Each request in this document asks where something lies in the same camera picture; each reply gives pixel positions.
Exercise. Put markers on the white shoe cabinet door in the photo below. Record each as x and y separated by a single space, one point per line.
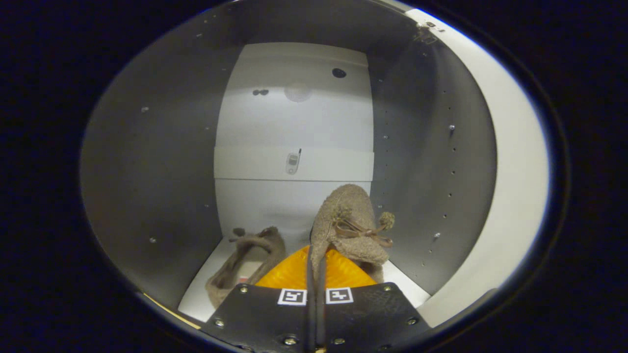
515 171

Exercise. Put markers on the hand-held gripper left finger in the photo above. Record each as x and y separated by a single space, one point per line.
265 314

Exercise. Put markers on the dark grey shoe cabinet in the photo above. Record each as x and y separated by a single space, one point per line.
157 171

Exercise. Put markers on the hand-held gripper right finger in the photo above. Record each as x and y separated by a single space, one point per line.
368 314

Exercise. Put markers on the brown fuzzy shoe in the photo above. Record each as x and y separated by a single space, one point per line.
230 277
346 211

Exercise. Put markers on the metal door hinge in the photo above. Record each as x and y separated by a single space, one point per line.
427 33

